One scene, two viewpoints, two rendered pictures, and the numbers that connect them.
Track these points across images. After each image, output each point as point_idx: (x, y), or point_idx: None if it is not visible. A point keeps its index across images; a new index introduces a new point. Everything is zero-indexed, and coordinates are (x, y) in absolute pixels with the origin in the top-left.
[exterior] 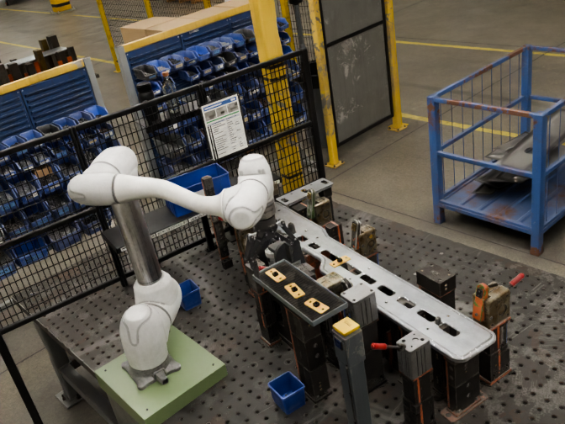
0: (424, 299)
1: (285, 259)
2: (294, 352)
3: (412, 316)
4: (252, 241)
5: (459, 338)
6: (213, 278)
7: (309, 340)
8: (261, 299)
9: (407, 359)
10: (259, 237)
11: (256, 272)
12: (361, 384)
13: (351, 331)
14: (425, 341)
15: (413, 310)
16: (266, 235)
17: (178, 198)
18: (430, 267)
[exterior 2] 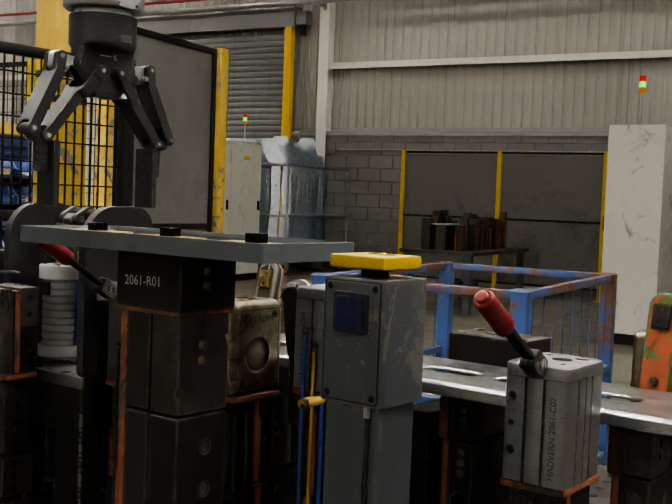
0: (496, 369)
1: (108, 259)
2: (119, 496)
3: (488, 382)
4: (60, 70)
5: (651, 404)
6: None
7: (193, 417)
8: (5, 400)
9: (551, 408)
10: (81, 72)
11: (50, 184)
12: (396, 503)
13: (401, 260)
14: (592, 360)
15: (481, 377)
16: (104, 74)
17: None
18: (482, 331)
